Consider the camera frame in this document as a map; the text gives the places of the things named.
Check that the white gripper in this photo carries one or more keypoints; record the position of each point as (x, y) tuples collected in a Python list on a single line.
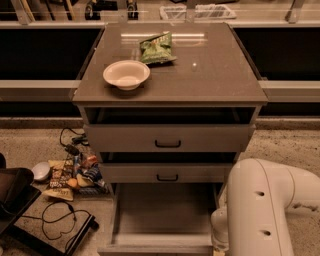
[(219, 224)]

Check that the grey bottom drawer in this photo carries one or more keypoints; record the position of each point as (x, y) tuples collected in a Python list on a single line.
[(161, 219)]

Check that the grey drawer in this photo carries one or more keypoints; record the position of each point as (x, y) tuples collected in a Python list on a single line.
[(161, 219), (164, 172), (168, 137)]

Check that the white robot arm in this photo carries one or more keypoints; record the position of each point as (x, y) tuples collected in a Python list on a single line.
[(259, 192)]

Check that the grey middle drawer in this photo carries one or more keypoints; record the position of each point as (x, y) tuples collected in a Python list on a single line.
[(164, 172)]

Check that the grey three-drawer cabinet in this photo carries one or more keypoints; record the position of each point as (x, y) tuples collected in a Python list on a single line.
[(210, 82)]

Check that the grey top drawer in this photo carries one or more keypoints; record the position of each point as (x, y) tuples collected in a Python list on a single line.
[(168, 137)]

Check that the blue snack packet on floor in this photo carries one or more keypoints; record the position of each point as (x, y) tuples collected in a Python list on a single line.
[(90, 181)]

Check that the orange fruit on floor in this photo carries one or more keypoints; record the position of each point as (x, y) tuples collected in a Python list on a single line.
[(73, 183)]

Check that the black flat board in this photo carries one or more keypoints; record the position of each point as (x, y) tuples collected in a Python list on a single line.
[(62, 229)]

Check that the black power adapter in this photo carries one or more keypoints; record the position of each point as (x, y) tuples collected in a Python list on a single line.
[(70, 149)]

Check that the brown snack bag on floor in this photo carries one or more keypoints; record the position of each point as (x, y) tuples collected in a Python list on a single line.
[(61, 173)]

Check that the green chip bag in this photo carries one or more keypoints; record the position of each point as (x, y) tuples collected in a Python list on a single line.
[(157, 49)]

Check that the small white bowl on floor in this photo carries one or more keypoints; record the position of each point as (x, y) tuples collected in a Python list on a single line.
[(41, 171)]

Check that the black chair seat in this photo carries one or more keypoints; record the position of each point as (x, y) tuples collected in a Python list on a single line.
[(16, 195)]

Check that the white wire basket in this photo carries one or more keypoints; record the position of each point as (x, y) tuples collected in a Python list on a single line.
[(207, 12)]

